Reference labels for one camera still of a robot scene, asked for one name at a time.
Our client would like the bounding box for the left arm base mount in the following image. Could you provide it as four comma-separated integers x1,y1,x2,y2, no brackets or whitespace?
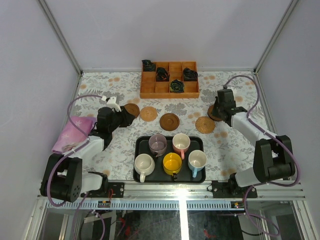
88,171,125,199

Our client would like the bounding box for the rolled dark cloth orange pattern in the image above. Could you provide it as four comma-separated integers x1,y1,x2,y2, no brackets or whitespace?
155,67,170,82

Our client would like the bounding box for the pink patterned cloth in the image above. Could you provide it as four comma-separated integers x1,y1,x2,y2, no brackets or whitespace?
51,116,97,154

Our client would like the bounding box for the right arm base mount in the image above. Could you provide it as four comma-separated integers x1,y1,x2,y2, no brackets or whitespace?
206,172,260,199

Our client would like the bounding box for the light blue cup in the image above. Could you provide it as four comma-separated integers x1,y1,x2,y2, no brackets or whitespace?
188,150,207,178

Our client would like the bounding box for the purple cup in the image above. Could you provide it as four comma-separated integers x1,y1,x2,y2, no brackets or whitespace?
148,133,168,158

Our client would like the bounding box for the black serving tray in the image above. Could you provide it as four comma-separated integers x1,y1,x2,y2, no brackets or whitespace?
135,136,206,184

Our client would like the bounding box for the dark wooden coaster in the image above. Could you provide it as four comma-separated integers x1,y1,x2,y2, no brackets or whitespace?
124,103,140,118
207,104,226,122
159,113,180,131

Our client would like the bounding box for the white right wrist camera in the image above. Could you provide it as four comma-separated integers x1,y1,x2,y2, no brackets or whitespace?
223,85,237,96

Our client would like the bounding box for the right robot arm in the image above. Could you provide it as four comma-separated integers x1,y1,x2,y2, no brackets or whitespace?
211,88,296,198

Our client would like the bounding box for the white cup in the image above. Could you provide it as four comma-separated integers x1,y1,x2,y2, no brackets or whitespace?
134,153,155,183

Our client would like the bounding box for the wooden compartment tray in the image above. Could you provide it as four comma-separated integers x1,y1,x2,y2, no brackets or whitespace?
139,61,200,99

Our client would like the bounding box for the rolled dark cloth green floral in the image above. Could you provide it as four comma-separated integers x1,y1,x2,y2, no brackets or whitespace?
169,79,185,94

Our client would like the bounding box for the woven rattan coaster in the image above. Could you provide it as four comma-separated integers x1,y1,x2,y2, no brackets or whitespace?
195,116,216,134
139,106,158,122

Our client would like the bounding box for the pink cup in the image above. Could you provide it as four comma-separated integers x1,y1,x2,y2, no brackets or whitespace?
172,133,191,160

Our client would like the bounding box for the rolled dark cloth back-left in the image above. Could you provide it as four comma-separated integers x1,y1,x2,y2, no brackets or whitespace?
141,59,156,72

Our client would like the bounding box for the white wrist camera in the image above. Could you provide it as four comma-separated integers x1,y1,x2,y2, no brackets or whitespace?
101,96,122,113
223,85,237,96

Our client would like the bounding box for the rolled dark cloth right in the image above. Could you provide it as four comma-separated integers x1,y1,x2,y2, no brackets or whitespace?
182,67,198,82

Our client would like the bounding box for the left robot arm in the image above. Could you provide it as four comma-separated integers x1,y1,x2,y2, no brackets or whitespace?
40,106,136,207

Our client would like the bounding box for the yellow cup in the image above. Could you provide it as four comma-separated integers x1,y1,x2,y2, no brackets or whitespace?
162,152,182,181

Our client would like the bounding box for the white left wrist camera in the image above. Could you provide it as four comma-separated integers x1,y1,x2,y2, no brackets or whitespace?
101,96,122,113

